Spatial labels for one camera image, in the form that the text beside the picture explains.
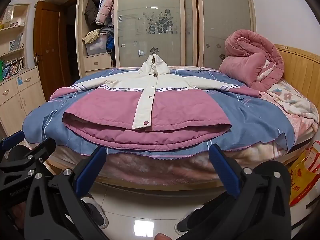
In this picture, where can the brown wooden door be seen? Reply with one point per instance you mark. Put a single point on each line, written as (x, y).
(47, 55)

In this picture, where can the pink and white hooded jacket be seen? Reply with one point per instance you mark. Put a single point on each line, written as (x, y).
(112, 110)

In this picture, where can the frosted flower-print sliding door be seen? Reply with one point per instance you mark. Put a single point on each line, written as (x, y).
(150, 42)

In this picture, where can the grey slipper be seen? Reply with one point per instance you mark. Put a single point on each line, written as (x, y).
(97, 212)
(185, 223)

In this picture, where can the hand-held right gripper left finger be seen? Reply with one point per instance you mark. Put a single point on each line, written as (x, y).
(91, 170)

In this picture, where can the row of books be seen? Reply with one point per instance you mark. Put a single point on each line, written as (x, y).
(12, 67)

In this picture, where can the floral pillow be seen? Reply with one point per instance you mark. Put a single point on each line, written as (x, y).
(287, 97)

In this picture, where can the light wooden bookshelf cabinet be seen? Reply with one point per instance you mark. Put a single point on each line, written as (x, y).
(25, 92)

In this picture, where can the rolled pink quilt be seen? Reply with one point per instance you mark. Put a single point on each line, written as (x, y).
(250, 55)

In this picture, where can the yellow and red bag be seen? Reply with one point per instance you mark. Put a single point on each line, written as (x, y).
(302, 177)

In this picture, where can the light wooden wardrobe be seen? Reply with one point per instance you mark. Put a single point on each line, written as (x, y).
(97, 63)

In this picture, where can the grey clothes pile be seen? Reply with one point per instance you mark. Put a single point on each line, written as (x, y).
(106, 30)

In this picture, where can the person's right hand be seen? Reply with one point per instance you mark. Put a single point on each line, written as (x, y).
(163, 237)

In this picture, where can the beige crumpled cloth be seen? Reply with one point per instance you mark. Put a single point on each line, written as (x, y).
(91, 36)

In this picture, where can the clear plastic storage box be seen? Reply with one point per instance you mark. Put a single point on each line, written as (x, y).
(97, 47)

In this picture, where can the frosted sliding door small flowers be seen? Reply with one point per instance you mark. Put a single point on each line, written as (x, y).
(225, 17)

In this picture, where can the wooden headboard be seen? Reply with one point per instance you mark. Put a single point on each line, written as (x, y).
(300, 65)

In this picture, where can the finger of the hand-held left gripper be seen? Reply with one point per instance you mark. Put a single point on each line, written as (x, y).
(42, 148)
(12, 138)

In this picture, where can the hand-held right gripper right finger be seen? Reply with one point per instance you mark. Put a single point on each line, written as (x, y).
(223, 170)

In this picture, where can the hanging pink puffer jacket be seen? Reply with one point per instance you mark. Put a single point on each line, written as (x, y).
(106, 7)

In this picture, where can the pink fleece bed pad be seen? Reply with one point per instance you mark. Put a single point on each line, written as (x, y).
(155, 167)

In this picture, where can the hanging dark brown jacket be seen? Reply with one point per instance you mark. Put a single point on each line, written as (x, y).
(90, 7)

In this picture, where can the blue striped bed sheet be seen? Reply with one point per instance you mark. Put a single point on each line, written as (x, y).
(250, 120)

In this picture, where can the blue crumpled garment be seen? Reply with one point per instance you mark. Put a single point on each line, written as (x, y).
(110, 43)

